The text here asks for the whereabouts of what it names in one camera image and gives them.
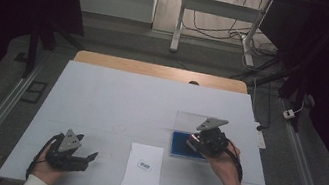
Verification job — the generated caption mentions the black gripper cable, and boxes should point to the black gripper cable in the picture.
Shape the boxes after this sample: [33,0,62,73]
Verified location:
[219,138,249,184]
[24,128,64,185]

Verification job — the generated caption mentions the person's right hand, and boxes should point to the person's right hand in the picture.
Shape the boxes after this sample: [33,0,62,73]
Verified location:
[201,137,248,185]

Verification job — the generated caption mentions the black floor cables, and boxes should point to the black floor cables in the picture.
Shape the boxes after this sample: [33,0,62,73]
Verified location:
[178,0,287,59]

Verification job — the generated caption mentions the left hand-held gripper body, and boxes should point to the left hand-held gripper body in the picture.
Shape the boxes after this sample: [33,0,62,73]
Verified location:
[43,125,95,176]

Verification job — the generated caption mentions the black floor frame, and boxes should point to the black floor frame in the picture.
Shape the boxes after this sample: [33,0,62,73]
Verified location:
[19,78,49,107]

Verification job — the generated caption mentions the wooden table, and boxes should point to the wooden table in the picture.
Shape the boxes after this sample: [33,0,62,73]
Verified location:
[72,48,251,95]

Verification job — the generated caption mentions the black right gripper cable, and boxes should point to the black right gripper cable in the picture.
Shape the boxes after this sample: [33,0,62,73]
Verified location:
[219,138,249,184]

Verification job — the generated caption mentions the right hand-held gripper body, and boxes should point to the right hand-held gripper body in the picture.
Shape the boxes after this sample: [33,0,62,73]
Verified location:
[191,114,234,161]

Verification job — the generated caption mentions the white desk frame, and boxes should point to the white desk frame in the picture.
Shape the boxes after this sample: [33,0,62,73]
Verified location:
[168,0,274,69]

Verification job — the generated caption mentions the blue ink pad box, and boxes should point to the blue ink pad box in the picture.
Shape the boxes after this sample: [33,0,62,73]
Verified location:
[168,109,219,164]

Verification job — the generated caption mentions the person's left hand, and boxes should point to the person's left hand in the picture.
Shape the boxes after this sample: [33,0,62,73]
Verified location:
[28,146,71,185]

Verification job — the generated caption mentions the black stand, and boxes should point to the black stand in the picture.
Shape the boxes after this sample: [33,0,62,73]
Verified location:
[222,40,317,134]
[20,13,88,88]

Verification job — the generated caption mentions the white paper sheet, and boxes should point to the white paper sheet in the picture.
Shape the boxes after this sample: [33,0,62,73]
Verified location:
[120,140,168,185]

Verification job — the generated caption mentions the white table cover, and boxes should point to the white table cover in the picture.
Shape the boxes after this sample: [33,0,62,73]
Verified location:
[0,51,294,185]

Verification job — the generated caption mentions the white power strip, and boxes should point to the white power strip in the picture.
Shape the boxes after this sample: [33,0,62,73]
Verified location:
[250,121,271,151]

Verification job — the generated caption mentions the small white adapter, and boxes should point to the small white adapter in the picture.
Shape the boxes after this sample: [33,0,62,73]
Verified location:
[281,107,297,121]

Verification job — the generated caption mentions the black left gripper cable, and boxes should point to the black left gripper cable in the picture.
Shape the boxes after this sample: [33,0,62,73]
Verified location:
[24,128,64,185]

